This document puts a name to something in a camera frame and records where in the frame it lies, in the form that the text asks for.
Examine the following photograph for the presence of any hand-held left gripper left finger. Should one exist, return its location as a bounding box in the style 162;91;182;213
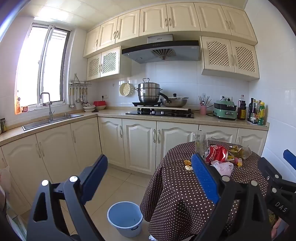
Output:
26;154;108;241

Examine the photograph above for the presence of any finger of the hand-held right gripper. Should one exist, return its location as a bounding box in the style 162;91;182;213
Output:
258;157;296;197
283;149;296;165

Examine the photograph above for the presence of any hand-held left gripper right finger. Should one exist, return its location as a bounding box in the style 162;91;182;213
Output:
191;153;272;241

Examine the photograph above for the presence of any white pink plastic bag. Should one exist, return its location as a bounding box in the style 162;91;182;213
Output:
210;160;234;177

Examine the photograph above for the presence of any crushed red can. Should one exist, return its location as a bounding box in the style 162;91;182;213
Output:
203;145;228;163

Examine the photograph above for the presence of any clear printed wrapper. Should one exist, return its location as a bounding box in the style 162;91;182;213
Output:
193;132;209;158

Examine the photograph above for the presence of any magenta yellow wrapper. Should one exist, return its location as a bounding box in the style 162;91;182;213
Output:
228;156;244;168

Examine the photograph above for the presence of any gold foil snack bag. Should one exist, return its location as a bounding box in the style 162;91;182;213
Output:
228;145;246;160

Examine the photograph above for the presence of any blue plastic bucket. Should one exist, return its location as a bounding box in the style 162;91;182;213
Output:
107;201;144;238

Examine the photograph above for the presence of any person's right hand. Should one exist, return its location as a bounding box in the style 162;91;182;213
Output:
271;219;282;240

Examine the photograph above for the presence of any brown polka dot tablecloth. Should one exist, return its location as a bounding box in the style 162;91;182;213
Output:
140;140;296;241

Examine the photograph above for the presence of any green bottle with yellow cap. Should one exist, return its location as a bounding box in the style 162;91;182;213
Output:
257;101;267;126

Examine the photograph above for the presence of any row of cream base cabinets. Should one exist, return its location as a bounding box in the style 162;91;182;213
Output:
0;115;270;210

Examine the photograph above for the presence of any dark soy sauce bottle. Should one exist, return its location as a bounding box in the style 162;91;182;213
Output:
237;94;247;120

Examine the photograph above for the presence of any green electric cooker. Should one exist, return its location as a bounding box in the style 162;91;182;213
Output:
212;99;238;120

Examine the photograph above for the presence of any stainless steel sink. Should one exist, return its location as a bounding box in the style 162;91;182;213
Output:
22;113;84;131

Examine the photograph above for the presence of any bundle of chopsticks and spoons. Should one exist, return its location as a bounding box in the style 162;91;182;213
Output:
198;95;211;106

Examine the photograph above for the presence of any black gas hob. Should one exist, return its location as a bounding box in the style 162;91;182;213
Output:
125;107;195;119

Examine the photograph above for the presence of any steel frying pan with lid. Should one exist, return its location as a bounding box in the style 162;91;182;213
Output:
159;93;189;107

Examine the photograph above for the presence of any steel faucet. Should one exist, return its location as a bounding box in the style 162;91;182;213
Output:
40;92;55;121

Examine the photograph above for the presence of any set of metal kitchen utensils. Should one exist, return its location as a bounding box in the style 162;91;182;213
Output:
69;86;90;108

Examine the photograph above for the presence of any cream round steamer tray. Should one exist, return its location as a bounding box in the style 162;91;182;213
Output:
119;82;135;97

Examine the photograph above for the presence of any metal utensil rack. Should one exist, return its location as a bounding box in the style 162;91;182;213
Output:
69;74;92;87

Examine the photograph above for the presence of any stainless steel steamer pot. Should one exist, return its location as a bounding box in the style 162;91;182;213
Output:
137;78;163;103

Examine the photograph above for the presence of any cream lattice door cabinet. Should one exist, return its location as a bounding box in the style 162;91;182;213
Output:
87;46;132;81
200;36;260;81

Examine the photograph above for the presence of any sliding window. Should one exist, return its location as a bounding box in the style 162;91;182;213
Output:
15;22;73;114

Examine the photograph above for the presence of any grey range hood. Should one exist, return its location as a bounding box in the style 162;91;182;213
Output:
121;34;201;64

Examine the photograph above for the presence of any row of cream wall cabinets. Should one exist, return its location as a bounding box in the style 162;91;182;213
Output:
83;2;258;58

